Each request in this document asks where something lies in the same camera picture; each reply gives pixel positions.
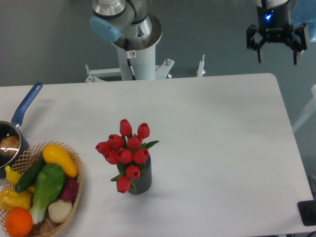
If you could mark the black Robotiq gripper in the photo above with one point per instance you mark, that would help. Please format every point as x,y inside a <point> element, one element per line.
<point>275,27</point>

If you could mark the red tulip bouquet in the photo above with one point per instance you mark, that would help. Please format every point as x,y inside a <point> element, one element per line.
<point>127,147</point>

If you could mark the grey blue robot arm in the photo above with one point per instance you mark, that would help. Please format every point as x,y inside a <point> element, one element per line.
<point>129,25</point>

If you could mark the dark grey ribbed vase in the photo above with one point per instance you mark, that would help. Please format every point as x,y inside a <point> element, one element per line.
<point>135,179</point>

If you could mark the blue translucent plastic bag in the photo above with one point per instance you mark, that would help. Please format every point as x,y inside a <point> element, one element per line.
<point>304,11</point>

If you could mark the black device at edge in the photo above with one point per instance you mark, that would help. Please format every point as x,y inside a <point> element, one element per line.
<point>307,210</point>

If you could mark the yellow squash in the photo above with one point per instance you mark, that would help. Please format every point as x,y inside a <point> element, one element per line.
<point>56,154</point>

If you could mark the purple red radish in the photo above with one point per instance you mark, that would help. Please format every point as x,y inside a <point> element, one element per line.
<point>70,190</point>

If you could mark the woven wicker basket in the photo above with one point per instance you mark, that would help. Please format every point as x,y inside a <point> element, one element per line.
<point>48,228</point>

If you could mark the green bok choy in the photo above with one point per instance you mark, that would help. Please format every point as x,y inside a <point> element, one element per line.
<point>48,185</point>

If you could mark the white garlic bulb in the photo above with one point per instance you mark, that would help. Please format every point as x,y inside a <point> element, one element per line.
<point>58,211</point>

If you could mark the green cucumber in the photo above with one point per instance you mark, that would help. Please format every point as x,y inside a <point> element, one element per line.
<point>30,175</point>

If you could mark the brown bread roll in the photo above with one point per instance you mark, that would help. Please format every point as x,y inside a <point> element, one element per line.
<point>9,146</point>

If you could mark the yellow banana pepper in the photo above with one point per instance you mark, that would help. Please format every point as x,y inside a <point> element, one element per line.
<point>12,176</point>

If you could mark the orange fruit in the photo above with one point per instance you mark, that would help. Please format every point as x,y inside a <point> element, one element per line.
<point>19,222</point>

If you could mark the white frame at right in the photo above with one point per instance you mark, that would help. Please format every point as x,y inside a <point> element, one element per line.
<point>306,112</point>

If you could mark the white pedestal base frame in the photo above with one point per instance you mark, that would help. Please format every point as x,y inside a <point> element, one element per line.
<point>162,71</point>

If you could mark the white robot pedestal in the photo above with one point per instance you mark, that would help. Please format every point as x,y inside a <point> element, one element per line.
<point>138,56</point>

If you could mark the blue handled saucepan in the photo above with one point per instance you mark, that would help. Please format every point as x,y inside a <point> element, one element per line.
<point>12,128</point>

